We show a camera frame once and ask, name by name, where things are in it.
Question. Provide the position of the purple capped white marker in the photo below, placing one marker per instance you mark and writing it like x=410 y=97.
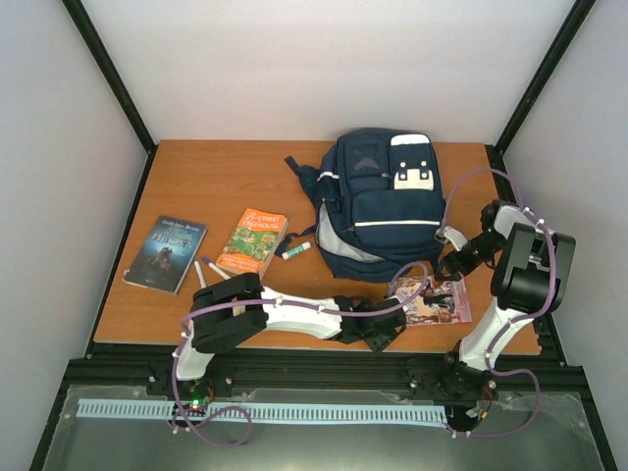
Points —
x=224 y=275

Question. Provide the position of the black right corner post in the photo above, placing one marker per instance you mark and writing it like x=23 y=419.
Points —
x=567 y=32

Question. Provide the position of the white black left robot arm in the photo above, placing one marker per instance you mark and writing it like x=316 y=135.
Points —
x=225 y=315

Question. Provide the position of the green white glue stick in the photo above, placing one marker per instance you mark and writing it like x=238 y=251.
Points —
x=286 y=255

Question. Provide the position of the black left corner post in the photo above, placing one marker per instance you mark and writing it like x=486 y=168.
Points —
x=98 y=51

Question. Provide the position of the dark blue Heights book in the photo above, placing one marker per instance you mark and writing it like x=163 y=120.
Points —
x=166 y=255

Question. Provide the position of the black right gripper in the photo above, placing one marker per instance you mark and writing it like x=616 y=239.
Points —
x=449 y=261

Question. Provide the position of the black aluminium frame rail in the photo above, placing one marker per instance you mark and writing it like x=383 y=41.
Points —
x=431 y=376

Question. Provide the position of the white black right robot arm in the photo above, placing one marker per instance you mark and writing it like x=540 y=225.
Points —
x=531 y=265

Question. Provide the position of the orange Treehouse book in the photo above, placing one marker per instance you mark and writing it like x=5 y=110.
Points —
x=253 y=243

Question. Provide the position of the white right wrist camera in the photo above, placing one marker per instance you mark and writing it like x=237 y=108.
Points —
x=448 y=235

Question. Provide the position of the navy blue student backpack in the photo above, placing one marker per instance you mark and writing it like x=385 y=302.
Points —
x=379 y=202

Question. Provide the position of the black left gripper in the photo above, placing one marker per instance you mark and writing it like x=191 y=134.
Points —
x=378 y=343

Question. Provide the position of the pink Taming Shrew book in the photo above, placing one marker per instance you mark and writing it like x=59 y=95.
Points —
x=442 y=303

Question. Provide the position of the black corner post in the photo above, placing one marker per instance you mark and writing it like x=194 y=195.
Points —
x=98 y=51
x=567 y=32

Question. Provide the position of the light blue slotted cable duct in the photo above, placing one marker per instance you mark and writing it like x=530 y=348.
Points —
x=275 y=413

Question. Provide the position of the green capped white marker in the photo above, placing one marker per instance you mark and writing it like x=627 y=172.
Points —
x=199 y=273

